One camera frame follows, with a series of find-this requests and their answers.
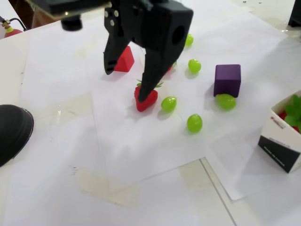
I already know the beige masking tape strip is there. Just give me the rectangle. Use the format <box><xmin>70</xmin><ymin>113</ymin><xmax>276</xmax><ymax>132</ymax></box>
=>
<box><xmin>50</xmin><ymin>93</ymin><xmax>94</xmax><ymax>124</ymax></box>
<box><xmin>178</xmin><ymin>157</ymin><xmax>214</xmax><ymax>189</ymax></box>
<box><xmin>72</xmin><ymin>167</ymin><xmax>139</xmax><ymax>209</ymax></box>

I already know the green plastic grape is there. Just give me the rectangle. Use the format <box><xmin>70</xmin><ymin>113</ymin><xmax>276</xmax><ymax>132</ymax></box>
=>
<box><xmin>186</xmin><ymin>113</ymin><xmax>203</xmax><ymax>133</ymax></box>
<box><xmin>161</xmin><ymin>96</ymin><xmax>177</xmax><ymax>113</ymax></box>
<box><xmin>215</xmin><ymin>93</ymin><xmax>237</xmax><ymax>111</ymax></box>
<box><xmin>188</xmin><ymin>58</ymin><xmax>202</xmax><ymax>73</ymax></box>
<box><xmin>184</xmin><ymin>33</ymin><xmax>195</xmax><ymax>47</ymax></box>

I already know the red plastic strawberry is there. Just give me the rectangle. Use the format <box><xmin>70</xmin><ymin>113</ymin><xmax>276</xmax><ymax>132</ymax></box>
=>
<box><xmin>134</xmin><ymin>79</ymin><xmax>164</xmax><ymax>113</ymax></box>
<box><xmin>277</xmin><ymin>94</ymin><xmax>301</xmax><ymax>134</ymax></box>
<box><xmin>164</xmin><ymin>60</ymin><xmax>178</xmax><ymax>73</ymax></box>

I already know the black round object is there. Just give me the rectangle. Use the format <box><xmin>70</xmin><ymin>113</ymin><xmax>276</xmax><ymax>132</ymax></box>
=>
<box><xmin>0</xmin><ymin>104</ymin><xmax>35</xmax><ymax>168</ymax></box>

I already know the purple wooden cube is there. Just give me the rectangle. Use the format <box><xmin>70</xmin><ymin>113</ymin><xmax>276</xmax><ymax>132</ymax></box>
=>
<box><xmin>213</xmin><ymin>64</ymin><xmax>242</xmax><ymax>98</ymax></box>

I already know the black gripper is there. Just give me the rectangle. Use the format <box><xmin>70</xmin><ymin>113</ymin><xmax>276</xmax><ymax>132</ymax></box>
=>
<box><xmin>103</xmin><ymin>0</ymin><xmax>194</xmax><ymax>103</ymax></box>

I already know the red fire extinguisher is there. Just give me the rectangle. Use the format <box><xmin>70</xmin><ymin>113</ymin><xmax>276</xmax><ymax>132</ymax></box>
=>
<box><xmin>0</xmin><ymin>16</ymin><xmax>28</xmax><ymax>39</ymax></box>

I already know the white and black cardboard box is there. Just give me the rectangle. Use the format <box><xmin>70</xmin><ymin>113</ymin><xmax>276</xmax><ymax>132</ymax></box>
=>
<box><xmin>257</xmin><ymin>90</ymin><xmax>301</xmax><ymax>174</ymax></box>

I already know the red wooden cube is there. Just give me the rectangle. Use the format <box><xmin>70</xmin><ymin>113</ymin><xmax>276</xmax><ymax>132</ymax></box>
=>
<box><xmin>114</xmin><ymin>45</ymin><xmax>135</xmax><ymax>73</ymax></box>

